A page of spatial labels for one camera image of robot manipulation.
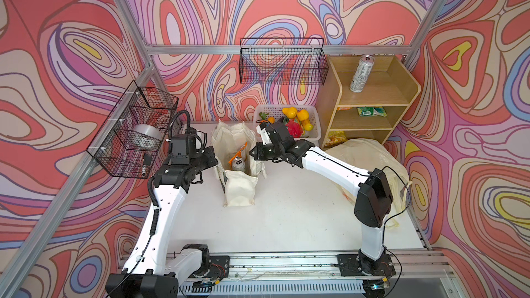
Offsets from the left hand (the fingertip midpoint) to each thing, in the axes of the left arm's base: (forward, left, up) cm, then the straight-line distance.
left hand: (216, 151), depth 75 cm
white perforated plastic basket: (+42, -24, -18) cm, 51 cm away
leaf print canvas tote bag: (-7, -9, -2) cm, 11 cm away
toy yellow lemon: (+30, -41, -18) cm, 54 cm away
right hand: (+2, -12, -6) cm, 14 cm away
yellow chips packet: (+25, -55, -22) cm, 64 cm away
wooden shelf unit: (+35, -76, +5) cm, 84 cm away
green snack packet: (+29, -70, -7) cm, 76 cm away
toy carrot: (+39, -17, -19) cm, 47 cm away
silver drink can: (+2, -7, -12) cm, 14 cm away
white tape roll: (+1, +23, +7) cm, 25 cm away
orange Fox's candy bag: (+8, -6, -13) cm, 17 cm away
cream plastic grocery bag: (+7, -65, -12) cm, 67 cm away
